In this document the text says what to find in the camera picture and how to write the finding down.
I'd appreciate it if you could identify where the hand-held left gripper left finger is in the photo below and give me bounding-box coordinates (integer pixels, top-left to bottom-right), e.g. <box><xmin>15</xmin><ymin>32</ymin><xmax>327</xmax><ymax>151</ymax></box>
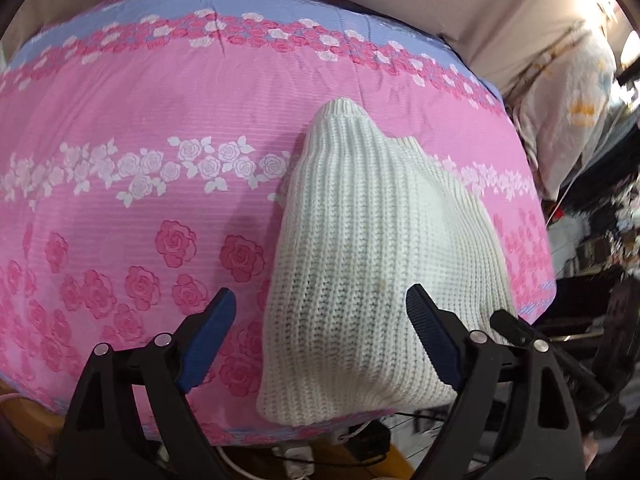
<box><xmin>57</xmin><ymin>287</ymin><xmax>237</xmax><ymax>480</ymax></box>

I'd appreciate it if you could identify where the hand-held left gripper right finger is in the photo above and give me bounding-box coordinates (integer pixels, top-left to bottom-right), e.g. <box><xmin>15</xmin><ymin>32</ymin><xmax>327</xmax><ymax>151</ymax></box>
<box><xmin>406</xmin><ymin>284</ymin><xmax>586</xmax><ymax>480</ymax></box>

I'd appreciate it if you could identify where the white knitted striped sweater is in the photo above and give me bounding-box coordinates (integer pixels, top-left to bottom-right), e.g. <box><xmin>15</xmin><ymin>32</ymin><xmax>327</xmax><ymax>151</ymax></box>
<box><xmin>256</xmin><ymin>97</ymin><xmax>518</xmax><ymax>428</ymax></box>

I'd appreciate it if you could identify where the dark clutter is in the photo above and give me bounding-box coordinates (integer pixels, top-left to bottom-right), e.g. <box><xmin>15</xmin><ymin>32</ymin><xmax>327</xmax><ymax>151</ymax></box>
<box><xmin>542</xmin><ymin>30</ymin><xmax>640</xmax><ymax>341</ymax></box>

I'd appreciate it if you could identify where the pink floral bedsheet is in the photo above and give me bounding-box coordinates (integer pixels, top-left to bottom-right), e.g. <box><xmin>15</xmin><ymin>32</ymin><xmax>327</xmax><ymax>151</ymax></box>
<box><xmin>0</xmin><ymin>0</ymin><xmax>558</xmax><ymax>448</ymax></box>

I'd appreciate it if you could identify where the pale printed pillow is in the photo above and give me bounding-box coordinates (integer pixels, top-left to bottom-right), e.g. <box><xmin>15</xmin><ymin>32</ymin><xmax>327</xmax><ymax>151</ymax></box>
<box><xmin>514</xmin><ymin>25</ymin><xmax>622</xmax><ymax>202</ymax></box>

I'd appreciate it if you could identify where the white cable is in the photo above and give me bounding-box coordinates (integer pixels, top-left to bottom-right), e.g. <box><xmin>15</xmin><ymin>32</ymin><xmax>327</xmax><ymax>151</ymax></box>
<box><xmin>220</xmin><ymin>452</ymin><xmax>286</xmax><ymax>480</ymax></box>

